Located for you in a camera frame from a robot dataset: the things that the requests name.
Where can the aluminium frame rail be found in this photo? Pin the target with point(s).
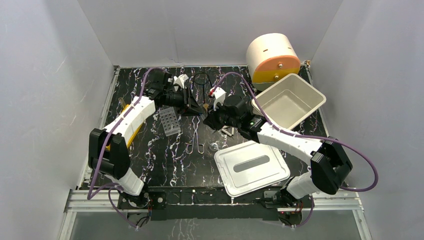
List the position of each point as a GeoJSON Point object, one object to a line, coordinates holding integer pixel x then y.
{"type": "Point", "coordinates": [162, 198]}

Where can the white bin lid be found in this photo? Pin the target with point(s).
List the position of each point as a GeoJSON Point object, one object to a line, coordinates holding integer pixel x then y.
{"type": "Point", "coordinates": [249, 166]}

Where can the white paper packet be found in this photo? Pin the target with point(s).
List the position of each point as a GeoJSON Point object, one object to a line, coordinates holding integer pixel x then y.
{"type": "Point", "coordinates": [229, 131]}

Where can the white plastic bin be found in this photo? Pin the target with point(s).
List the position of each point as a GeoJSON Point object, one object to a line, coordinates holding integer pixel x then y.
{"type": "Point", "coordinates": [289, 101]}

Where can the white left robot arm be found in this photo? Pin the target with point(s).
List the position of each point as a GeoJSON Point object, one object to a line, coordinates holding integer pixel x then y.
{"type": "Point", "coordinates": [108, 149]}

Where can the cream cylindrical drawer cabinet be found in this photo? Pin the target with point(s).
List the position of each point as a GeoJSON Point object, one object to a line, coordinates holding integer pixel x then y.
{"type": "Point", "coordinates": [271, 57]}

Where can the yellow test tube rack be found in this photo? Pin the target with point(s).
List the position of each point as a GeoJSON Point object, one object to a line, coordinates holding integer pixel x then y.
{"type": "Point", "coordinates": [129, 123]}

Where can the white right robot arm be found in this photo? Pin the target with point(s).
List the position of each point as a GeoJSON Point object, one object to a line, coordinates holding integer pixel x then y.
{"type": "Point", "coordinates": [328, 160]}

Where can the clear plastic tube rack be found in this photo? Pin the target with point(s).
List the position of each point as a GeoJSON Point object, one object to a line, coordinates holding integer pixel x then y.
{"type": "Point", "coordinates": [169, 121]}

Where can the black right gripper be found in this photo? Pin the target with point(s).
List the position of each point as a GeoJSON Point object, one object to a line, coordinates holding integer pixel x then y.
{"type": "Point", "coordinates": [211, 119]}

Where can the small glass beaker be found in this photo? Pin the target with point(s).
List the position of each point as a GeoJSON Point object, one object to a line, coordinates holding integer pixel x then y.
{"type": "Point", "coordinates": [214, 146]}

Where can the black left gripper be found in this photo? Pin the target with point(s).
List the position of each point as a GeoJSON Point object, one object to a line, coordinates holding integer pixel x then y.
{"type": "Point", "coordinates": [186, 100]}

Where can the metal crucible tongs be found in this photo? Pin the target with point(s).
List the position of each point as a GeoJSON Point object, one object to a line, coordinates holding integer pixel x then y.
{"type": "Point", "coordinates": [194, 143]}

